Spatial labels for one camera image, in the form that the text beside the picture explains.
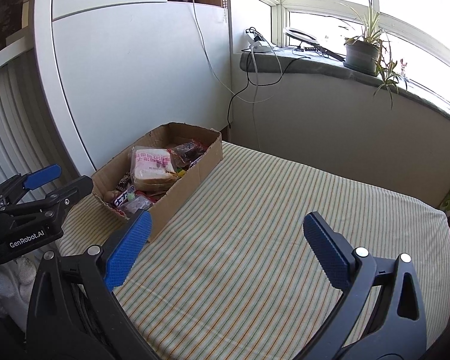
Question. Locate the dark red wrapped snack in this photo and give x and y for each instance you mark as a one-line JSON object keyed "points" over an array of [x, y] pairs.
{"points": [[189, 149]]}

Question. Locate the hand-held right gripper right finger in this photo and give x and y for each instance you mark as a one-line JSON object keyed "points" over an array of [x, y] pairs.
{"points": [[326, 257]]}

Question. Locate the white cloth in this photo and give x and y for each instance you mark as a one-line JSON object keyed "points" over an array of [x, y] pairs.
{"points": [[7, 288]]}

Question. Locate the white framed window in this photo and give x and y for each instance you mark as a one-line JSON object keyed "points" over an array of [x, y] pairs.
{"points": [[322, 0]]}

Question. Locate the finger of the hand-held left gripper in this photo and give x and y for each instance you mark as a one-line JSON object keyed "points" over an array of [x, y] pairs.
{"points": [[41, 177], [73, 189]]}

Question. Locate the bagged sliced bread loaf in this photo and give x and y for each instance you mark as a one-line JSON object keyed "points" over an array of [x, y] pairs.
{"points": [[153, 167]]}

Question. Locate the small animal figurine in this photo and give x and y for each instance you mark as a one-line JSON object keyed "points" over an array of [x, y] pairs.
{"points": [[403, 67]]}

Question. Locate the brown cardboard box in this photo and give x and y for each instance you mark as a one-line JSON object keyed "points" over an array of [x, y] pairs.
{"points": [[187, 191]]}

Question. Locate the white cabinet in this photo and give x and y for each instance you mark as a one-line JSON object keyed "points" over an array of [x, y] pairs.
{"points": [[135, 71]]}

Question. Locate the clear purple snack packet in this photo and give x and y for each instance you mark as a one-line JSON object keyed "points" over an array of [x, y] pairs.
{"points": [[139, 205]]}

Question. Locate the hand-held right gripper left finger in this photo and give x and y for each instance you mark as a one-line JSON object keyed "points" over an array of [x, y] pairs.
{"points": [[127, 249]]}

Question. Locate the potted spider plant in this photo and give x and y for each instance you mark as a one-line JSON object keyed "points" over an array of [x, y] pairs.
{"points": [[362, 52]]}

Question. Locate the grey stone window sill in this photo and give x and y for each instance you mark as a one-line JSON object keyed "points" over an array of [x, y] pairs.
{"points": [[322, 69]]}

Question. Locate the black and white snack packet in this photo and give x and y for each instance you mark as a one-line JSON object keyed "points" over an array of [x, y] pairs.
{"points": [[124, 197]]}

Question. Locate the white ribbed panel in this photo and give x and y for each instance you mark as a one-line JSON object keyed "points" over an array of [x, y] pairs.
{"points": [[18, 120]]}

